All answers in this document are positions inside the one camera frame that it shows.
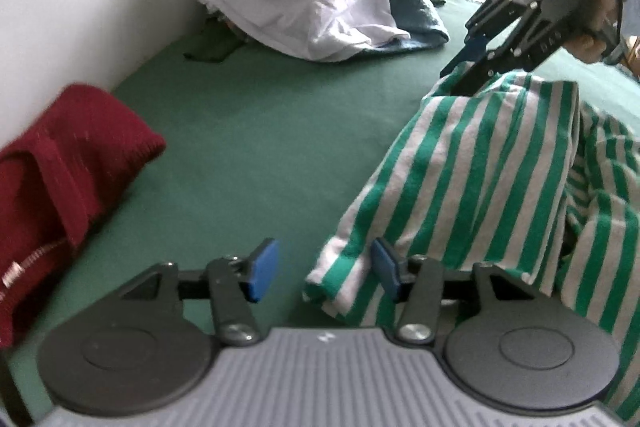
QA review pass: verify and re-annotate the dark red knit garment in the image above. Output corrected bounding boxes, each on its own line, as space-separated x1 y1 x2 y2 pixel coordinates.
0 83 167 351

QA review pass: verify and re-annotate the green white striped shirt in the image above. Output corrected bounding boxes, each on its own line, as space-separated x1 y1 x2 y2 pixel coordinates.
302 69 640 423

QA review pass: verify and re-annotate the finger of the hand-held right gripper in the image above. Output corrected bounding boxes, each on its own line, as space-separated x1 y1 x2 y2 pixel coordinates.
439 0 540 78
451 0 582 98

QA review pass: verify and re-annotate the person's right hand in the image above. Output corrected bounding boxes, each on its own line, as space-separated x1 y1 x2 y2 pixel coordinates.
570 0 623 66

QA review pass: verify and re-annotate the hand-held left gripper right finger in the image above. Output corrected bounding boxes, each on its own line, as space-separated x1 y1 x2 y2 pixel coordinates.
370 237 507 346

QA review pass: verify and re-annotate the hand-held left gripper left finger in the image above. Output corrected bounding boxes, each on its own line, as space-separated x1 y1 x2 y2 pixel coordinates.
120 237 281 349

